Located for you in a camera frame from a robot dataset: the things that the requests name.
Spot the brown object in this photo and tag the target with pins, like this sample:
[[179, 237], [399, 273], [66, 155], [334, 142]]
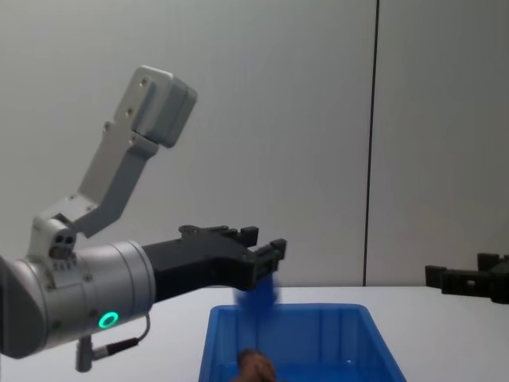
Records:
[[256, 364]]

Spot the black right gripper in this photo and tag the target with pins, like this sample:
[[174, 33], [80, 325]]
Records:
[[502, 288]]

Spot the blue plastic bin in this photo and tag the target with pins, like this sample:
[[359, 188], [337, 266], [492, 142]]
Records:
[[342, 342]]

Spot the small blue object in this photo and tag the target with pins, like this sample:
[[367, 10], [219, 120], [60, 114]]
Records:
[[258, 296]]

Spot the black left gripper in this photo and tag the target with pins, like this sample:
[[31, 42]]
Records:
[[199, 258]]

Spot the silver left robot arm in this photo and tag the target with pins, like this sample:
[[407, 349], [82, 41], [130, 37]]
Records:
[[59, 286]]

